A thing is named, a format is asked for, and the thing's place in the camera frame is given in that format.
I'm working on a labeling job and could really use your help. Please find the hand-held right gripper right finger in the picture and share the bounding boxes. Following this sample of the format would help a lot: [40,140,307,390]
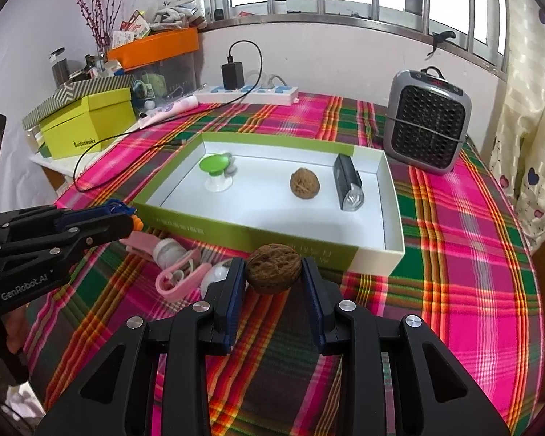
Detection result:
[301,257,512,436]

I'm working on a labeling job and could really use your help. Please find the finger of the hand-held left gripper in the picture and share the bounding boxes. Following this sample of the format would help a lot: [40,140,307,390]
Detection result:
[0,201,138,242]
[0,215,136,262]

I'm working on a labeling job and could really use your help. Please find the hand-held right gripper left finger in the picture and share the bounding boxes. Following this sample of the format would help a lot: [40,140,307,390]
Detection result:
[35,258,248,436]

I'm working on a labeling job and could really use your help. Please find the blue knitted toy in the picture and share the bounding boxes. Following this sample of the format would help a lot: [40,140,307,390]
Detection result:
[104,200,145,234]

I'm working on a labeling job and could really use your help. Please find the large pink clip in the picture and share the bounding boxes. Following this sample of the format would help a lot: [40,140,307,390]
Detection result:
[125,231,164,264]

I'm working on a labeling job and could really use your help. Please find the white panda gadget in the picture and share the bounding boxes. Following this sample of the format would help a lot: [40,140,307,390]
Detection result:
[200,261,233,294]

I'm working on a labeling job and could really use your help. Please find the dark brown walnut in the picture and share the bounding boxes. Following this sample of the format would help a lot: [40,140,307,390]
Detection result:
[245,244,297,295]

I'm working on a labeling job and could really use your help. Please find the small pink clip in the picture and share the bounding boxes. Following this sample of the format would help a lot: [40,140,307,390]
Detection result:
[156,250,214,300]

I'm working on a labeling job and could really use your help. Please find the white and clear jar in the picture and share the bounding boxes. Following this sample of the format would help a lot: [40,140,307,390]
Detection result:
[153,237,187,270]

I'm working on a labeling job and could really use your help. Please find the green and white cardboard box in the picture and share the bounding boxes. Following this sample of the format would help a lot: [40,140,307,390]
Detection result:
[133,132,406,278]

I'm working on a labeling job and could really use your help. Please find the light brown walnut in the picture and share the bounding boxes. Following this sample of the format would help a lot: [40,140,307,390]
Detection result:
[290,168,322,199]

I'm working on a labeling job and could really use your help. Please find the green and white mushroom gadget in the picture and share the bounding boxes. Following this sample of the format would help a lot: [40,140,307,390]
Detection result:
[199,153,233,192]

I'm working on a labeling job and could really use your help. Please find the black bike light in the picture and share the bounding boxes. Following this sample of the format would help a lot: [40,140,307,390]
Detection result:
[333,153,365,212]

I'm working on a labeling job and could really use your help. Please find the person's left hand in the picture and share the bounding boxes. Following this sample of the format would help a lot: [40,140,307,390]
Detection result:
[0,306,30,384]

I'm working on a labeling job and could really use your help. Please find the yellow-green box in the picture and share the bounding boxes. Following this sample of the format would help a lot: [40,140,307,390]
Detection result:
[39,87,139,161]

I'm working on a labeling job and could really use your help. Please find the striped gift box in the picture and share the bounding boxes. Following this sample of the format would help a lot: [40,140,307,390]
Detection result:
[22,75,134,130]

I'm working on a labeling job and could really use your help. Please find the pink and green plaid cloth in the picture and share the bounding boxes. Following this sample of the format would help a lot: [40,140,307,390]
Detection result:
[23,91,545,436]

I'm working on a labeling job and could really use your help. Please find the pink and white tube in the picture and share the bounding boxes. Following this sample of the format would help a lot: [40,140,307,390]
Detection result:
[138,95,198,129]

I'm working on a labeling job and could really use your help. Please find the dark jar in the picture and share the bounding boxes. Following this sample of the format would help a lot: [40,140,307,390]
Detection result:
[49,47,71,88]

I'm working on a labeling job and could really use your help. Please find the clear container with orange lid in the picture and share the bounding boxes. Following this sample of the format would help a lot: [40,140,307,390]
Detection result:
[106,27,199,96]

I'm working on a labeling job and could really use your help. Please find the printed paper packets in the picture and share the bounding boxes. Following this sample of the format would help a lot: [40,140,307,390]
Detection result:
[109,9,152,51]

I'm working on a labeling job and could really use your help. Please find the black charger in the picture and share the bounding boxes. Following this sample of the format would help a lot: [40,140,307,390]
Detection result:
[222,61,245,90]

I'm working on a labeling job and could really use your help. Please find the white power strip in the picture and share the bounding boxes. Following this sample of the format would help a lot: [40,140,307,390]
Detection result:
[195,84,299,105]

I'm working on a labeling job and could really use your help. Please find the purple flower branches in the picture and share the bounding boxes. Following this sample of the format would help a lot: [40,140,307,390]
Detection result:
[66,0,128,60]

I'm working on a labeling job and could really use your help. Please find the grey space heater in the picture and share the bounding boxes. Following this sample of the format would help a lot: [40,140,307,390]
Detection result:
[384,67,473,174]

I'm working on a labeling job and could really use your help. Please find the metal window grille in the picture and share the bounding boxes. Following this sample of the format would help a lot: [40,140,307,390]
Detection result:
[177,0,514,73]

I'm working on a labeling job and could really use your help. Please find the cream heart-print curtain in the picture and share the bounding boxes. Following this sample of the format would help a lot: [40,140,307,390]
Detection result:
[488,0,545,250]

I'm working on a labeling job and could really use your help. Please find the black charging cable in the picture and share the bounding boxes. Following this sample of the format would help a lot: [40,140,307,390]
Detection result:
[73,40,263,193]

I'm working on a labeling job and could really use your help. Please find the white cable bundle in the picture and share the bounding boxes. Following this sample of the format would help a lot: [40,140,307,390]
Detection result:
[152,0,207,25]

